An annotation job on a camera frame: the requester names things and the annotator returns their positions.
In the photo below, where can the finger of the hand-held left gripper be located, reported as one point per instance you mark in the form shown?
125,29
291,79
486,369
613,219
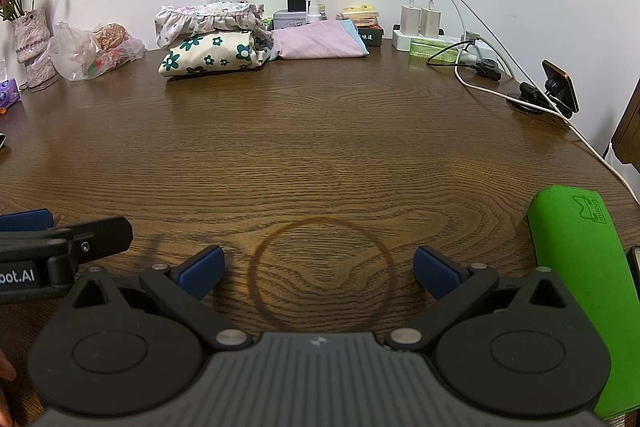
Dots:
102,234
25,220

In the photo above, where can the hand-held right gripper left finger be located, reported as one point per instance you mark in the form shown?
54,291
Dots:
202,271

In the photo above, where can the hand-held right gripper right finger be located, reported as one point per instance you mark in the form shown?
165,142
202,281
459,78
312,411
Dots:
437,272

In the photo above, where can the pink and blue cloth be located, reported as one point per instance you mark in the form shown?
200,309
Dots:
320,39

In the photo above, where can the purple tissue pack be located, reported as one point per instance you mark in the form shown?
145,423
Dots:
7,94

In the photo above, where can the bright green case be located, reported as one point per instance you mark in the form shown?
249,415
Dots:
575,267

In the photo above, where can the pink and white knitted vase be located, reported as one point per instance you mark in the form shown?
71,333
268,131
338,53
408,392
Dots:
32,42

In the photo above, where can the clear plastic bag of snacks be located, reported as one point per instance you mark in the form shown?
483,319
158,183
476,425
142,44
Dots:
95,52

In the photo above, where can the cream cloth with green flowers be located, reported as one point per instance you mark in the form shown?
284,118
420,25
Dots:
210,54

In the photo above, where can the white power strip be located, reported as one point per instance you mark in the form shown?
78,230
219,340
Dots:
400,41

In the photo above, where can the dark green box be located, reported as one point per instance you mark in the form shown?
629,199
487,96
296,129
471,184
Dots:
370,36

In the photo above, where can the grey tin box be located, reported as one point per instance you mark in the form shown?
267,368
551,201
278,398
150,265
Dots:
287,21

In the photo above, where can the yellow snack packets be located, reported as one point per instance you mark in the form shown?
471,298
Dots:
360,13

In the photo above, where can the white spray bottle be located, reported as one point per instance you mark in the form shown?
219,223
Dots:
313,12

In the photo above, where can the small black and white device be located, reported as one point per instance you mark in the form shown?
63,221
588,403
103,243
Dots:
297,2

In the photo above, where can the black phone holder mount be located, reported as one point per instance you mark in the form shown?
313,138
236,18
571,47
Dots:
562,84

